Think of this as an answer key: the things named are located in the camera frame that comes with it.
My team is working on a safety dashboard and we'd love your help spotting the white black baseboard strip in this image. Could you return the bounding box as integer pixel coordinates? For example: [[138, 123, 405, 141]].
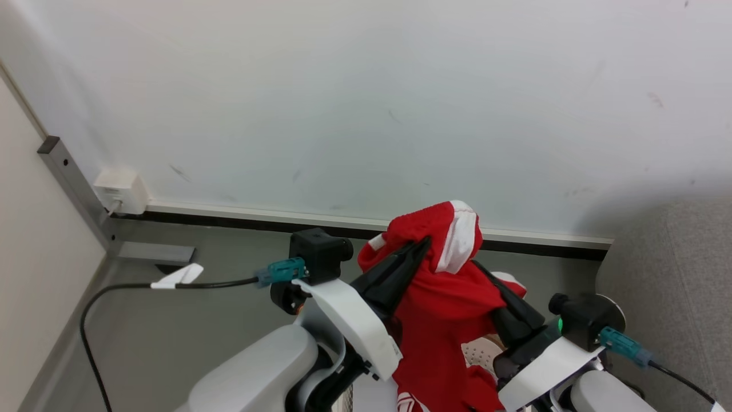
[[112, 200, 614, 262]]

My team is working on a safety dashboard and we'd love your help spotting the teal left cable connector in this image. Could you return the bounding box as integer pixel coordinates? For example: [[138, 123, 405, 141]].
[[255, 257, 308, 287]]

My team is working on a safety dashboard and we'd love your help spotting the black right camera cable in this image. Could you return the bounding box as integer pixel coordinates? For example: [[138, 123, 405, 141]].
[[648, 359, 728, 411]]

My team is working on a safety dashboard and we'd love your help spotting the black left camera cable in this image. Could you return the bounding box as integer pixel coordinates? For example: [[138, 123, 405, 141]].
[[79, 277, 259, 412]]

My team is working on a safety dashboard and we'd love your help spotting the cream perforated laundry basket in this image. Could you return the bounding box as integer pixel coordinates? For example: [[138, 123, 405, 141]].
[[461, 336, 506, 382]]

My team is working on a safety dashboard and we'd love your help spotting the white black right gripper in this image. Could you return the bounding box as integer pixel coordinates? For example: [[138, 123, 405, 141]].
[[472, 260, 605, 412]]

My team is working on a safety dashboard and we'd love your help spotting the black camera cable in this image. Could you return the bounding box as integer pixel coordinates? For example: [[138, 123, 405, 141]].
[[648, 359, 728, 411], [79, 277, 259, 412]]

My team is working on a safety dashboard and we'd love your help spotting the white wall power box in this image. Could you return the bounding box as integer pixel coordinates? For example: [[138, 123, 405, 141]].
[[93, 167, 150, 216]]

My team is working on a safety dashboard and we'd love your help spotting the teal right cable connector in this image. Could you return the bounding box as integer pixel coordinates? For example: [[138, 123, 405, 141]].
[[599, 327, 653, 367]]

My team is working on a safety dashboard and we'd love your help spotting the teal cable connector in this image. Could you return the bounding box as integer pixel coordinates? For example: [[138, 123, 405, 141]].
[[255, 257, 308, 287], [599, 327, 653, 367]]

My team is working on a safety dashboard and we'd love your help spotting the white cable label tag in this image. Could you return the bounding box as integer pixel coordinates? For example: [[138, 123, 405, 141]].
[[150, 263, 204, 290]]

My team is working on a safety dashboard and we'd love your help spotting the grey metal frame post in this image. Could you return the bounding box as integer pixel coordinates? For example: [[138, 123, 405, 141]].
[[37, 135, 196, 267]]

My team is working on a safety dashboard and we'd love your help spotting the grey fabric sofa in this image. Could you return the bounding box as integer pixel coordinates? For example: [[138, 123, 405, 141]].
[[595, 199, 732, 412]]

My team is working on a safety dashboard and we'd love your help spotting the red white clothing item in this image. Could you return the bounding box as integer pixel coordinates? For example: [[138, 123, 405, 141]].
[[357, 200, 527, 412]]

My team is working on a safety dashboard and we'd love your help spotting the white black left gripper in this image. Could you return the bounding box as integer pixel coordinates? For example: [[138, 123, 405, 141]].
[[270, 236, 433, 381]]

